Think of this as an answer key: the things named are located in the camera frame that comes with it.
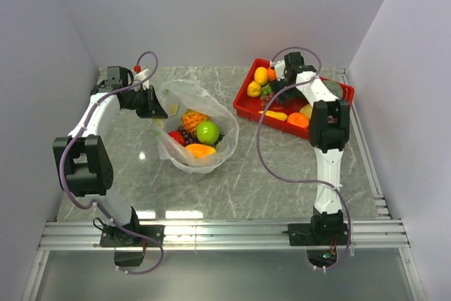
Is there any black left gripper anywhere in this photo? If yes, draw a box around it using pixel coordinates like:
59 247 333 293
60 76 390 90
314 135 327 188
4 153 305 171
123 85 168 118

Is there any orange fake pineapple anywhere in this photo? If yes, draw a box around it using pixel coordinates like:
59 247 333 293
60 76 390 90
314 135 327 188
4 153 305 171
181 109 210 135

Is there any purple fake grape bunch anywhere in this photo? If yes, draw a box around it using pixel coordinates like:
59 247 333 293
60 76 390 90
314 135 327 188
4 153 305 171
178 125 197 145

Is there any clear plastic bag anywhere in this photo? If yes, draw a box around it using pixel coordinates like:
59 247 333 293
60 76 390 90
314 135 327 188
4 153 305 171
153 80 239 174

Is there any green fake apple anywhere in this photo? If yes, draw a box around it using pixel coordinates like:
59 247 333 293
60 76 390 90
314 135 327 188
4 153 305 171
196 121 220 145

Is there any yellow orange fake mango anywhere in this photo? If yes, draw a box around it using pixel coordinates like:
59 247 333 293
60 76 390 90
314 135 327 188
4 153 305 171
185 143 216 159

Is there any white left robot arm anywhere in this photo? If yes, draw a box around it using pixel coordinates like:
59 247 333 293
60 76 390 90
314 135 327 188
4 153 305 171
53 66 168 246

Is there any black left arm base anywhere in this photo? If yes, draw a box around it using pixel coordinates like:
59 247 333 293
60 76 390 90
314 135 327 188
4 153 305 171
99 225 165 268

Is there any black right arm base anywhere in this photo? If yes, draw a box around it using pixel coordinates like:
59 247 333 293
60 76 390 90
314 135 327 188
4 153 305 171
283 223 349 247

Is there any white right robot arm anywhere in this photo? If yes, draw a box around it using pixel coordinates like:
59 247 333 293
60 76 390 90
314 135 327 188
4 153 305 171
270 51 350 244

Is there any green fake grape bunch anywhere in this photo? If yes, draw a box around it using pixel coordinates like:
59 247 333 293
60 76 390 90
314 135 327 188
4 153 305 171
260 84 273 98

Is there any orange fake orange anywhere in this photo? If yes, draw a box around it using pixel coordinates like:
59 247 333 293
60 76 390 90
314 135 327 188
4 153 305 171
267 67 277 82

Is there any yellow fake lemon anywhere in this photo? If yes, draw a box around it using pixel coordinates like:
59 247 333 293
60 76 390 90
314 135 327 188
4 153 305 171
254 67 268 87

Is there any bumpy yellow fake citron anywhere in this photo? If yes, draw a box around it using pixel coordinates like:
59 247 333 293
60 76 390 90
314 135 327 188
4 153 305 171
247 81 262 98

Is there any pale yellow fake pear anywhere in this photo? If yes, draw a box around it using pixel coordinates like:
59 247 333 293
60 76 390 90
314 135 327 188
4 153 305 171
299 104 313 120

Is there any orange fake persimmon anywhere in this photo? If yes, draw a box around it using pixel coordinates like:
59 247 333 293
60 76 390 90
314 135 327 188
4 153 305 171
287 112 310 128

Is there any green fake cantaloupe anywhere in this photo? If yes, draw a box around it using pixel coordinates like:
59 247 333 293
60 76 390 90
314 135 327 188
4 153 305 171
323 80 343 99

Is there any red plastic tray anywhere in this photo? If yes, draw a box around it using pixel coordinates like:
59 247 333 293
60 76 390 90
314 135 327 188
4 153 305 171
233 59 354 140

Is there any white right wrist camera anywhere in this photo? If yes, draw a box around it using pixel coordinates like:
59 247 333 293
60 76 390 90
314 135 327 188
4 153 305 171
269 61 285 80

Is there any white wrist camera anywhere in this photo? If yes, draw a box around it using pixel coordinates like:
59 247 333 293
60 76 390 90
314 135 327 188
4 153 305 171
269 61 285 80
132 65 151 91

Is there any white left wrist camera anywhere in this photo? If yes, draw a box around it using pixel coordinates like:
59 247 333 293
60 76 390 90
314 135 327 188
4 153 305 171
132 65 151 91

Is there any aluminium mounting rail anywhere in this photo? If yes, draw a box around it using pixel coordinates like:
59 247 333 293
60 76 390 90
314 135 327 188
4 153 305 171
38 219 409 251

